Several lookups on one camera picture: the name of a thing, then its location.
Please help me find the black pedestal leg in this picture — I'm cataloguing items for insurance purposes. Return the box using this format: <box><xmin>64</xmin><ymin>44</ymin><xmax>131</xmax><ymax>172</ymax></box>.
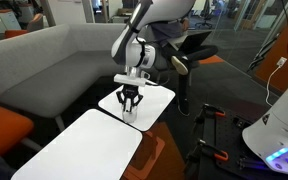
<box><xmin>176</xmin><ymin>70</ymin><xmax>192</xmax><ymax>116</ymax></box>

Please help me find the seated person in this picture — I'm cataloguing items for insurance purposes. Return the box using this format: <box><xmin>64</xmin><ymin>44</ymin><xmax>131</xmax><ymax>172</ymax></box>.
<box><xmin>147</xmin><ymin>15</ymin><xmax>219</xmax><ymax>76</ymax></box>

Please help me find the black perforated mounting board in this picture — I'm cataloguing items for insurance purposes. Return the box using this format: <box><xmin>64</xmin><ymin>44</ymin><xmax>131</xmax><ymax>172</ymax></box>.
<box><xmin>185</xmin><ymin>104</ymin><xmax>288</xmax><ymax>180</ymax></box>

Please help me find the orange lounge chair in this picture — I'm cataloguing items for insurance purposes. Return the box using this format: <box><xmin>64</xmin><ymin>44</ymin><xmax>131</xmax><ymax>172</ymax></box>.
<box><xmin>3</xmin><ymin>28</ymin><xmax>30</xmax><ymax>40</ymax></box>

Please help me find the orange upholstered chair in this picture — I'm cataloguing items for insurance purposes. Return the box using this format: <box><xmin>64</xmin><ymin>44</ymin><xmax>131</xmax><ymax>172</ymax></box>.
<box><xmin>0</xmin><ymin>100</ymin><xmax>44</xmax><ymax>157</ymax></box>

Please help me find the black office chair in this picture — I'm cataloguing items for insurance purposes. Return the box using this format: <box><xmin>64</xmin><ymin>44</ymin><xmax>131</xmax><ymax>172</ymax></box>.
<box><xmin>194</xmin><ymin>0</ymin><xmax>216</xmax><ymax>30</ymax></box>

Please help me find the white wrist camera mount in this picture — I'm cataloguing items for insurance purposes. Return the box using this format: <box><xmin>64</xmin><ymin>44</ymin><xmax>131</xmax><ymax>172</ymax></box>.
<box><xmin>113</xmin><ymin>70</ymin><xmax>151</xmax><ymax>88</ymax></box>

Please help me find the gray fabric sofa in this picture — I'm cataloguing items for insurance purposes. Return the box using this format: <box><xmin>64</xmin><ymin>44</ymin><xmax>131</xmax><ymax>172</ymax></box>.
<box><xmin>0</xmin><ymin>22</ymin><xmax>133</xmax><ymax>133</ymax></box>

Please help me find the white wall plug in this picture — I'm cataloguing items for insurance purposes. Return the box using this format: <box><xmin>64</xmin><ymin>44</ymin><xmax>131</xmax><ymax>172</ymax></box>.
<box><xmin>276</xmin><ymin>56</ymin><xmax>288</xmax><ymax>68</ymax></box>

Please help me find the black laptop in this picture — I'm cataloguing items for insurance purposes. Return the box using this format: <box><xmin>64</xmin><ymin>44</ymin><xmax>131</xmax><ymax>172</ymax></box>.
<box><xmin>168</xmin><ymin>30</ymin><xmax>214</xmax><ymax>55</ymax></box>

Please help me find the orange table base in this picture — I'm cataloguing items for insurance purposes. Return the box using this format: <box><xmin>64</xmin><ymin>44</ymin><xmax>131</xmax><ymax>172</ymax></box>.
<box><xmin>121</xmin><ymin>130</ymin><xmax>167</xmax><ymax>180</ymax></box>

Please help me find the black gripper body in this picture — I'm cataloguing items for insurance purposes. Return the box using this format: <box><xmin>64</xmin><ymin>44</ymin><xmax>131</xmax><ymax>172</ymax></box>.
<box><xmin>118</xmin><ymin>84</ymin><xmax>142</xmax><ymax>104</ymax></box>

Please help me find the black and orange clamp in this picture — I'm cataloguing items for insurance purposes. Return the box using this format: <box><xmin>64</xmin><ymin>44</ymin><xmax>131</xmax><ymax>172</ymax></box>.
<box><xmin>194</xmin><ymin>103</ymin><xmax>227</xmax><ymax>124</ymax></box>
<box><xmin>187</xmin><ymin>139</ymin><xmax>230</xmax><ymax>168</ymax></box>

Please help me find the white rounded square table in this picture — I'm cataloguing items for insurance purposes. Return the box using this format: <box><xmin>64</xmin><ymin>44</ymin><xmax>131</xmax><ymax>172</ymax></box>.
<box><xmin>10</xmin><ymin>108</ymin><xmax>144</xmax><ymax>180</ymax></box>
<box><xmin>97</xmin><ymin>84</ymin><xmax>177</xmax><ymax>133</ymax></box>

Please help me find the white power cable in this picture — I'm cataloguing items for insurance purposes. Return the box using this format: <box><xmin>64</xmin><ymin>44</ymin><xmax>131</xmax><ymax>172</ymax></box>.
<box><xmin>265</xmin><ymin>64</ymin><xmax>282</xmax><ymax>108</ymax></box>

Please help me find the clear plastic cup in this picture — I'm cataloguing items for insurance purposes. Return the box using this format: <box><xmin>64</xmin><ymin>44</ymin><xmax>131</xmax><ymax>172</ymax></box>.
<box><xmin>121</xmin><ymin>104</ymin><xmax>139</xmax><ymax>124</ymax></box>

